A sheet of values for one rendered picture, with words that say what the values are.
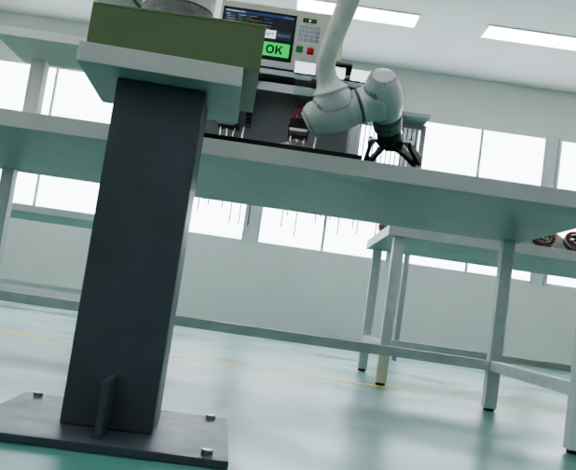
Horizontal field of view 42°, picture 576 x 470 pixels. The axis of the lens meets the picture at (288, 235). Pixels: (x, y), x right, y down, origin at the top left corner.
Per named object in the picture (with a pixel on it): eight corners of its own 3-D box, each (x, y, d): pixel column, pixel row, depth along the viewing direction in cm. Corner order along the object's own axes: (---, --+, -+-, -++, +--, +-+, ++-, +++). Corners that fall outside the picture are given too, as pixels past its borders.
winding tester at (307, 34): (338, 74, 260) (347, 16, 262) (213, 55, 260) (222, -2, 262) (331, 103, 299) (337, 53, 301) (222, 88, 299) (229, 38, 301)
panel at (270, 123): (350, 181, 269) (362, 100, 272) (167, 155, 269) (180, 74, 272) (349, 182, 270) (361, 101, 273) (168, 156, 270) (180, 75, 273)
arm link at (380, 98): (398, 97, 226) (356, 109, 226) (393, 56, 214) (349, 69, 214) (409, 120, 219) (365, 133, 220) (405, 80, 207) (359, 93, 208)
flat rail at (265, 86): (358, 103, 256) (360, 94, 256) (177, 77, 256) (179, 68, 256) (358, 103, 257) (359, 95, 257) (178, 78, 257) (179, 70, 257)
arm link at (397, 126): (399, 126, 219) (400, 140, 224) (404, 103, 224) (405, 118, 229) (368, 124, 222) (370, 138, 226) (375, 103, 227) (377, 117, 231)
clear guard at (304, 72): (371, 84, 231) (374, 65, 232) (294, 73, 231) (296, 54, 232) (360, 111, 263) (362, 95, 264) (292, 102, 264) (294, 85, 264)
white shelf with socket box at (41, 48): (70, 154, 285) (89, 37, 289) (-28, 140, 285) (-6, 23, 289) (92, 171, 319) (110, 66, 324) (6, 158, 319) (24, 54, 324)
